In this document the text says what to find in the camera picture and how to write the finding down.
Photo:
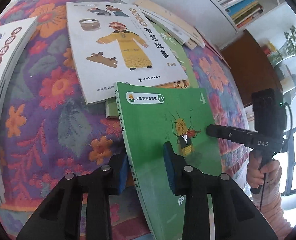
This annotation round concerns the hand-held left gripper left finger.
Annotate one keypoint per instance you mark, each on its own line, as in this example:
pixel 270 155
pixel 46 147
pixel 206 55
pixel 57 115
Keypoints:
pixel 123 175

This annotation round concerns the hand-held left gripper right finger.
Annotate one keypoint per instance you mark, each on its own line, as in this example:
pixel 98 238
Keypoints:
pixel 170 170

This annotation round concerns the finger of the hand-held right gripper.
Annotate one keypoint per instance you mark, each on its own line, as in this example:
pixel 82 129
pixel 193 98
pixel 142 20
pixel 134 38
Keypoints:
pixel 225 132

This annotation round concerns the dark green cricket book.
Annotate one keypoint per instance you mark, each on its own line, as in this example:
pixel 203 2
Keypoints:
pixel 148 120

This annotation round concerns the white book with yellow-robed emperor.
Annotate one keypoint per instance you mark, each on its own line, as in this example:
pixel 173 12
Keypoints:
pixel 98 62

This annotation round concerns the white book with armoured warrior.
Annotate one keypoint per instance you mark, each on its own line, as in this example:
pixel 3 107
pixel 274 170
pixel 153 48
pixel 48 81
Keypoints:
pixel 13 43

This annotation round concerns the person's right forearm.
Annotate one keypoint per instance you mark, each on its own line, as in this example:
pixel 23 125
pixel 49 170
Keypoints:
pixel 275 212

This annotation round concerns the row of white and blue books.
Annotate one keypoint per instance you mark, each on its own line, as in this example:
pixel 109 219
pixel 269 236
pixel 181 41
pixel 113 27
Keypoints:
pixel 240 7

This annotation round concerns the person's right hand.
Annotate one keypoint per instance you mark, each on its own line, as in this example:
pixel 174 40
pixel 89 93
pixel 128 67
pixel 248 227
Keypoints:
pixel 254 178

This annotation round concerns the brown wooden cabinet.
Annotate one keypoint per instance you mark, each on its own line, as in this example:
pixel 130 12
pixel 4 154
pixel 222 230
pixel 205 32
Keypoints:
pixel 247 67

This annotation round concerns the floral blanket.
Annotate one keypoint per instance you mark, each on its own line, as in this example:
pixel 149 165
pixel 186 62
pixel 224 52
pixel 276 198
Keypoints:
pixel 63 130

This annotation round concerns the green potted plant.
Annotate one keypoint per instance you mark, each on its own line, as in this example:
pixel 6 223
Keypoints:
pixel 293 42

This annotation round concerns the light green book orange animal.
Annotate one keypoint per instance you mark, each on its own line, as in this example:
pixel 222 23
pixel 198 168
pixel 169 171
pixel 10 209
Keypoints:
pixel 184 65

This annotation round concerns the tan cover book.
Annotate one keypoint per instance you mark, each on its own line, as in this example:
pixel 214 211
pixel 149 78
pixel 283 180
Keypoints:
pixel 162 10

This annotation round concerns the dark window frame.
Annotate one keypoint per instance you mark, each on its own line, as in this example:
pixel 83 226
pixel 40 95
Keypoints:
pixel 289 167

